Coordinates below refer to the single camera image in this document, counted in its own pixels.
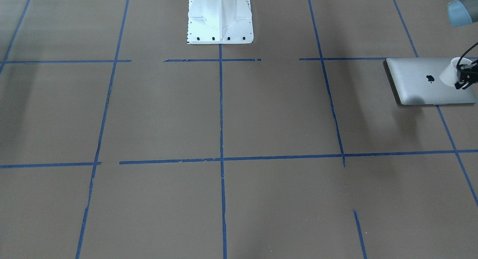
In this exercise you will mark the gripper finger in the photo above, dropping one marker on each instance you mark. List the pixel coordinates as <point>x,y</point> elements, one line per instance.
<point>468,75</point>

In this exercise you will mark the white ceramic cup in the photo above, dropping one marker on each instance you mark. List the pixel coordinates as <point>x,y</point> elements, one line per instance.
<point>450,76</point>

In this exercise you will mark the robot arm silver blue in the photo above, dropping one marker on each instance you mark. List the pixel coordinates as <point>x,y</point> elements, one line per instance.
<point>461,13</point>

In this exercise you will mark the silver closed laptop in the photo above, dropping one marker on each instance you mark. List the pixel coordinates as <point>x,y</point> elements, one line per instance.
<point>415,81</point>

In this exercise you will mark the white pedestal column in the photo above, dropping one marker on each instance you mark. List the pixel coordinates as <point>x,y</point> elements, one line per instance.
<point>220,22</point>

